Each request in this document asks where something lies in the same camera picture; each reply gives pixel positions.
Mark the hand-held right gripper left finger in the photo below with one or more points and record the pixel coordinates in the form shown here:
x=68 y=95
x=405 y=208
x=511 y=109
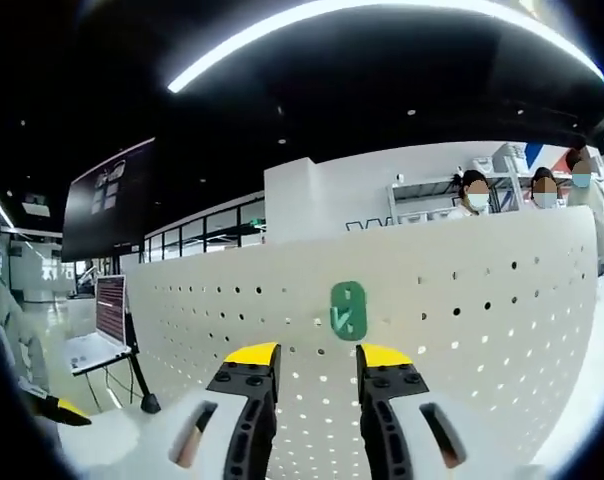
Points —
x=247 y=415

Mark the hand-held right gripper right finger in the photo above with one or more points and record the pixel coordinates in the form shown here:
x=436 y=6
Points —
x=387 y=415

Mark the green hook assembly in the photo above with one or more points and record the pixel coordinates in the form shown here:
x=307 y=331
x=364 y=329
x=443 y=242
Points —
x=357 y=310

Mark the white pegboard mounting plate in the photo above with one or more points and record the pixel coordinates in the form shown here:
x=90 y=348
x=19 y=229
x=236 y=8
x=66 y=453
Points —
x=432 y=280

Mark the black laptop stand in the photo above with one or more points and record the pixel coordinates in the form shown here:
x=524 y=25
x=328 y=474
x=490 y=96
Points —
x=152 y=402

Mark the person's torso in light shirt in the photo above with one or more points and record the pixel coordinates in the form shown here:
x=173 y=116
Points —
x=12 y=320

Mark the white laptop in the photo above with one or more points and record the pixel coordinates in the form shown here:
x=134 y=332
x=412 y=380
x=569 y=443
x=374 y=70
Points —
x=109 y=310

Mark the red white blue banner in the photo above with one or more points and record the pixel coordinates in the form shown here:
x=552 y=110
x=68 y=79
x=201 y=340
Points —
x=534 y=150

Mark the long ceiling light strip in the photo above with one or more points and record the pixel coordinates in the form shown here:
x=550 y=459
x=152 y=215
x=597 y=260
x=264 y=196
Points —
x=217 y=59

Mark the large dark wall screen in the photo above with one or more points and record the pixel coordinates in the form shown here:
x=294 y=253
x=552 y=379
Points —
x=107 y=210

